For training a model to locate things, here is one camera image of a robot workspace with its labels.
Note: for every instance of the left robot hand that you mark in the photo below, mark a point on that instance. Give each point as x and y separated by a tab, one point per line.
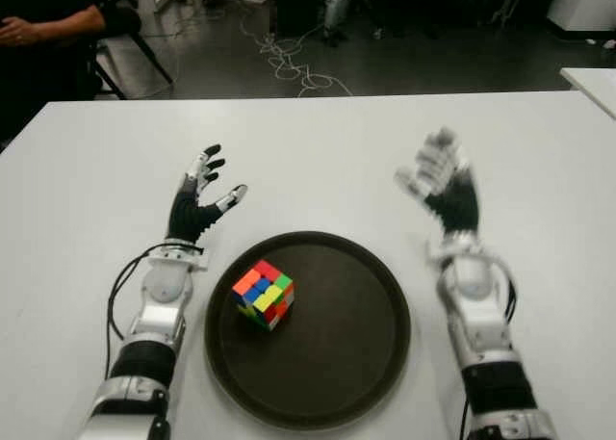
187	214

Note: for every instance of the white cabinet with black base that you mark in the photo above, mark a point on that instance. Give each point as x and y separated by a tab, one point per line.
587	7

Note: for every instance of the white humanoid robot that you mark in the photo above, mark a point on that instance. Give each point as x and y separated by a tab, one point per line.
334	7

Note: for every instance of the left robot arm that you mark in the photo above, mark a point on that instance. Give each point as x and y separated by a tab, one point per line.
163	291

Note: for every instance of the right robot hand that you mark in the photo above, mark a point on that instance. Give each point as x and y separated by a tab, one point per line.
457	204

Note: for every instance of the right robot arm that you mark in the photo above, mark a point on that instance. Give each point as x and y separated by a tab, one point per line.
474	286

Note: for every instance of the multicolour Rubik's cube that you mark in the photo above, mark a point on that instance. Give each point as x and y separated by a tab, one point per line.
262	295

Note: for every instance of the black chair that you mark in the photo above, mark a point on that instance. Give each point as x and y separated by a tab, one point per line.
154	59

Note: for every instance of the dark brown round plate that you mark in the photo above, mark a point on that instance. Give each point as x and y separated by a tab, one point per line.
337	353

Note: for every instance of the seated person in black shirt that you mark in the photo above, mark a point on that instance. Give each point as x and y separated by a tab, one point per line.
62	26

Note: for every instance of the white side table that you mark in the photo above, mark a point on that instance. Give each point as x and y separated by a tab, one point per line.
597	84

